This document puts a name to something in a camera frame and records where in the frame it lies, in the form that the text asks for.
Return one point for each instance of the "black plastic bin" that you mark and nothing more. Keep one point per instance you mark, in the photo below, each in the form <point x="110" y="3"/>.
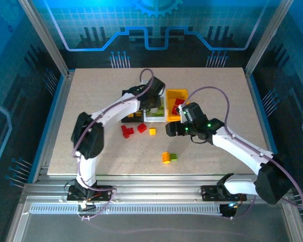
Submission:
<point x="126" y="120"/>

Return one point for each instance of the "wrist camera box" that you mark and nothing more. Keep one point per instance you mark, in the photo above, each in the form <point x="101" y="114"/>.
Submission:
<point x="142" y="82"/>
<point x="183" y="114"/>

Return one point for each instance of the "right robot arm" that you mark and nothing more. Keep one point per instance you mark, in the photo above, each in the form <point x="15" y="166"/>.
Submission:
<point x="272" y="181"/>

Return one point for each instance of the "large yellow lego brick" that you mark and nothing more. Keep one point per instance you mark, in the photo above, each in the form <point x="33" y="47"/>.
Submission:
<point x="165" y="157"/>

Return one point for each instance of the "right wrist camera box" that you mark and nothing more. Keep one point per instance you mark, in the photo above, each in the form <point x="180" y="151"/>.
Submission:
<point x="183" y="114"/>

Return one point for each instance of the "red lego bricks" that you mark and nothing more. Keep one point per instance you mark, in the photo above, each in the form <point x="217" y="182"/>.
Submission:
<point x="126" y="131"/>

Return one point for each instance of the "aluminium frame post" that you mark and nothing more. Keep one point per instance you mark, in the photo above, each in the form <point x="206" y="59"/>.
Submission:
<point x="48" y="40"/>
<point x="266" y="40"/>

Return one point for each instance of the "aluminium side rail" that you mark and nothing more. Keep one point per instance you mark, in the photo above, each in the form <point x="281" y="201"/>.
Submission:
<point x="61" y="100"/>

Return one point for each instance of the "blue table edge strip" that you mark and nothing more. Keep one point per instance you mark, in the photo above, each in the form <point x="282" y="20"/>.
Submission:
<point x="257" y="100"/>

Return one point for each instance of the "white plastic bin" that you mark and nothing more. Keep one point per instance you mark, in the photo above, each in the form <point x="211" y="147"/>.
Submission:
<point x="154" y="119"/>

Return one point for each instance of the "red lego brick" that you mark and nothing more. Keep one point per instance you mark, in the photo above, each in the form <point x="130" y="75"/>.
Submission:
<point x="142" y="127"/>
<point x="179" y="102"/>
<point x="175" y="110"/>

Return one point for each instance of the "black controller box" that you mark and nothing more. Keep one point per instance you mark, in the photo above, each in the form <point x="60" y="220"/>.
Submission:
<point x="228" y="213"/>

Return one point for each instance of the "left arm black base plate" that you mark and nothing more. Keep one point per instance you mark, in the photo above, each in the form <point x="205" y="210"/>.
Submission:
<point x="103" y="192"/>

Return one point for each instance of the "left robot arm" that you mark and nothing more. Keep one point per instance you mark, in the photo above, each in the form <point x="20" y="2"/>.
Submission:
<point x="88" y="136"/>

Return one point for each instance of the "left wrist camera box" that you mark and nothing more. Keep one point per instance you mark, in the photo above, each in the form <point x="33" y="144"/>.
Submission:
<point x="142" y="82"/>

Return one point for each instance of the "yellow plastic bin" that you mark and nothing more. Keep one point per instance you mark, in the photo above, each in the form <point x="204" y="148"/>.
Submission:
<point x="169" y="111"/>

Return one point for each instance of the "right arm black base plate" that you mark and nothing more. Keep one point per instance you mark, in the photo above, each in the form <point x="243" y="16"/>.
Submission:
<point x="209" y="192"/>

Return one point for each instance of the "aluminium mounting beam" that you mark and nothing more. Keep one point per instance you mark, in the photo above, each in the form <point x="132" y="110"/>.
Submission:
<point x="154" y="186"/>

